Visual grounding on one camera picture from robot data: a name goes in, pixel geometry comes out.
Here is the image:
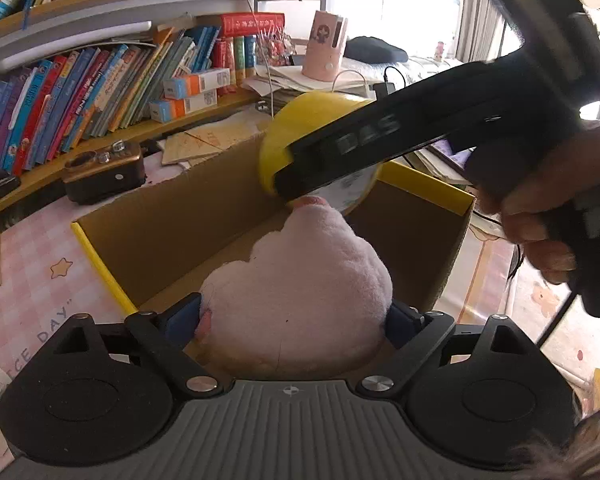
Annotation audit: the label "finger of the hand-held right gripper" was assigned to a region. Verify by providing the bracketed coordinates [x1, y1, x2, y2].
[272, 137, 341, 201]

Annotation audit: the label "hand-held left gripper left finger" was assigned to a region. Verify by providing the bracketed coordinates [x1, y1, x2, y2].
[40, 292, 236, 401]

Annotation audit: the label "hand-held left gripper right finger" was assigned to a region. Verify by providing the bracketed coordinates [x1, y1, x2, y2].
[356, 301, 546, 398]

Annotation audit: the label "yellow tape roll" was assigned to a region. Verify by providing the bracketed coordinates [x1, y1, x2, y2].
[258, 91, 381, 216]

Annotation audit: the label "yellow cardboard box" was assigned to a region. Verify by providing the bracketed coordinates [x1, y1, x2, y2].
[70, 105, 476, 376]

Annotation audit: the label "pink plush toy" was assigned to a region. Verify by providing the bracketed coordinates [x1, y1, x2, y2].
[196, 197, 395, 376]

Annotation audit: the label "person's right hand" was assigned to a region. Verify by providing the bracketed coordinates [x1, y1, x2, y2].
[472, 119, 600, 286]

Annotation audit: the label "stack of papers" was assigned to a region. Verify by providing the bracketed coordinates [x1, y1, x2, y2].
[240, 57, 381, 106]

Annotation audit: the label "brown paper sheets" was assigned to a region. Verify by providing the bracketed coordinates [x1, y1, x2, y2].
[161, 110, 276, 166]

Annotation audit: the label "dark blue cushion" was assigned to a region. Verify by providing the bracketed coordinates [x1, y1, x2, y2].
[344, 36, 408, 63]

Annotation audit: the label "pink cylindrical humidifier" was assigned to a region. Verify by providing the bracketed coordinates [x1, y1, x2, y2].
[301, 9, 348, 81]

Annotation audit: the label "thick red book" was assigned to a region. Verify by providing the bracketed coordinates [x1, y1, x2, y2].
[220, 12, 286, 38]

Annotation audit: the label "brown and black device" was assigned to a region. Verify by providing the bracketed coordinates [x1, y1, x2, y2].
[61, 141, 147, 206]

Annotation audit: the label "grey fuzzy clothing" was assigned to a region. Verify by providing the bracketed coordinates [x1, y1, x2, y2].
[510, 407, 600, 480]

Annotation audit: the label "row of tall picture books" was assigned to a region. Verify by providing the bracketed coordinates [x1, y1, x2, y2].
[0, 25, 218, 176]

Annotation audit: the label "white bookshelf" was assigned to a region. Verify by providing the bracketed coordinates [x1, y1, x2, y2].
[0, 0, 326, 201]

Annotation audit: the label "black charger with cable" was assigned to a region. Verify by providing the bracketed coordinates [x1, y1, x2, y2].
[375, 65, 406, 100]

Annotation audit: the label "black cable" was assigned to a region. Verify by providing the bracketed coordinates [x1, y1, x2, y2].
[505, 245, 581, 348]

